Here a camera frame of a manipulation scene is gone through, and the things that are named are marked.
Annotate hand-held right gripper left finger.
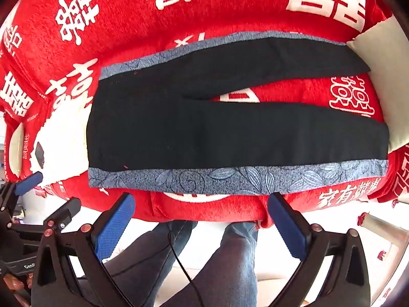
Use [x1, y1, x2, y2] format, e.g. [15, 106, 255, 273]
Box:
[32, 193, 136, 307]

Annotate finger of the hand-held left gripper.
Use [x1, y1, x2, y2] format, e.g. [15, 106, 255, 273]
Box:
[6, 198, 82, 232]
[0, 172, 43, 212]

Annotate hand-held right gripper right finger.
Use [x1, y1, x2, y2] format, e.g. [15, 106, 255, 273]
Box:
[268, 193, 371, 307]

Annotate black pants with blue trim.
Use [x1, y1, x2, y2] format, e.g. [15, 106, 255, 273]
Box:
[86, 30, 390, 196]

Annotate person's left hand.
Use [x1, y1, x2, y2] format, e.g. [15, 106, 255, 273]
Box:
[0, 273, 33, 307]

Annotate cream cushion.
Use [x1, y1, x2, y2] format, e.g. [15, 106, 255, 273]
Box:
[8, 123, 27, 175]

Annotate person's left leg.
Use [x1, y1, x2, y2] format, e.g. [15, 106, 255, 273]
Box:
[102, 220, 197, 307]

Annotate person's leg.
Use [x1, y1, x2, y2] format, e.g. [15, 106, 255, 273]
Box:
[160, 221, 259, 307]
[102, 220, 197, 307]

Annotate person's right leg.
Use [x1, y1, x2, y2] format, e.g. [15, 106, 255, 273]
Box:
[160, 221, 259, 307]

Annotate grey pillow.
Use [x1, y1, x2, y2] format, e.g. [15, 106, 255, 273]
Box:
[347, 16, 409, 154]

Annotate red printed blanket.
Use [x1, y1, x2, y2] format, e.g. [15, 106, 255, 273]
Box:
[0, 0, 409, 231]

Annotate black cable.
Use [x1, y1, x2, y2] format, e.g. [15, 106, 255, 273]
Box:
[168, 222, 207, 307]

